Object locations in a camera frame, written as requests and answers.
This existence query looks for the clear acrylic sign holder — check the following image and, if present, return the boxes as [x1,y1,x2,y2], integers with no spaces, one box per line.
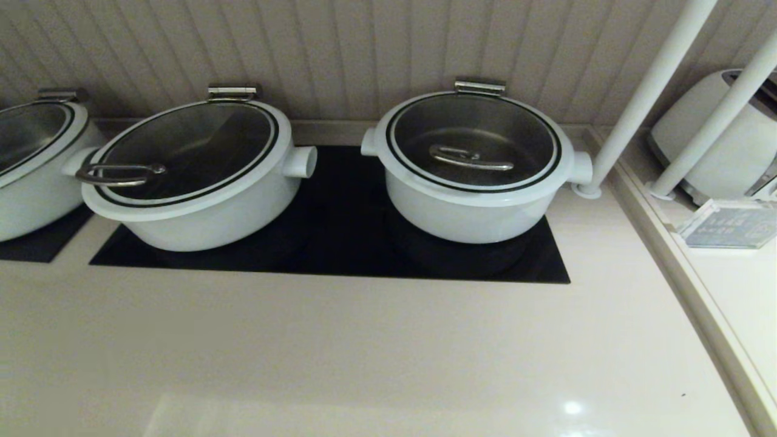
[675,197,777,249]

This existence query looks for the white pot with steel interior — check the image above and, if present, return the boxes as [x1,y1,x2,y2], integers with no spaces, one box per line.
[360,127,594,245]

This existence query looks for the white toaster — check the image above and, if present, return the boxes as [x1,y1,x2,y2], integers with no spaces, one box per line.
[646,68,777,206]

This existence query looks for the white pot with side handles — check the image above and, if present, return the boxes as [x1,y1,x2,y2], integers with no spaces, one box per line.
[61,144,317,252]
[0,121,107,242]

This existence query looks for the large black induction cooktop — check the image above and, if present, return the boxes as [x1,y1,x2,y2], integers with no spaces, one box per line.
[89,144,571,285]

